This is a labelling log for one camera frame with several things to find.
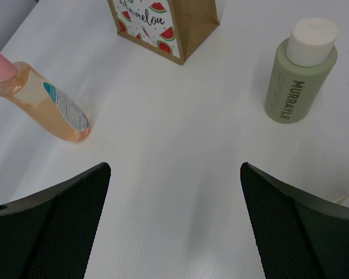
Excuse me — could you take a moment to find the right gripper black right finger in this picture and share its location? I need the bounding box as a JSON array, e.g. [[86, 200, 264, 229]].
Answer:
[[240, 162, 349, 278]]

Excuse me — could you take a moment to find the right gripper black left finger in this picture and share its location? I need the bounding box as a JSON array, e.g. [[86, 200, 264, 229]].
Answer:
[[0, 162, 111, 278]]

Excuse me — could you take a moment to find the watermelon print canvas bag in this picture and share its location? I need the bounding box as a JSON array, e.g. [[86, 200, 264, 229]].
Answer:
[[108, 0, 220, 65]]

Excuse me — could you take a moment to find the orange bottle pink cap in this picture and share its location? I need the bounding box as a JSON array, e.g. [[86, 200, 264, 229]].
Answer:
[[0, 53, 90, 142]]

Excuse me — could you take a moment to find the green bottle white cap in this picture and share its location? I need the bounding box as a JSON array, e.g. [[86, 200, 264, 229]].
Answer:
[[264, 18, 339, 124]]

